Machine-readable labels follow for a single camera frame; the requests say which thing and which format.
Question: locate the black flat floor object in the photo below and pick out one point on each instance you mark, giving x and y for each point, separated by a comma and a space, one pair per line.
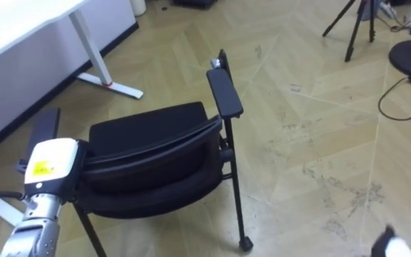
195, 3

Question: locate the black folding armchair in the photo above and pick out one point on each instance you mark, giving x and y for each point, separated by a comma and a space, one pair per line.
148, 160

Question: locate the white desk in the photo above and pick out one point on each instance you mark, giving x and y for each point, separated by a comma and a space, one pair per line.
30, 39

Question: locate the black camera tripod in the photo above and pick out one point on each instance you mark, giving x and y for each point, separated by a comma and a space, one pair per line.
357, 25

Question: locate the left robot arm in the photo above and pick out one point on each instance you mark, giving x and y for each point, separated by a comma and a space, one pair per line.
36, 225

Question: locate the white cylindrical bin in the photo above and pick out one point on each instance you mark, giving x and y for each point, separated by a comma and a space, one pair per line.
138, 6

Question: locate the white power strip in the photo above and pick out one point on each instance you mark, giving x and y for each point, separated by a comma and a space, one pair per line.
387, 9

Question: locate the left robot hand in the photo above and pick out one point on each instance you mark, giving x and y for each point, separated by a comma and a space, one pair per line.
54, 160

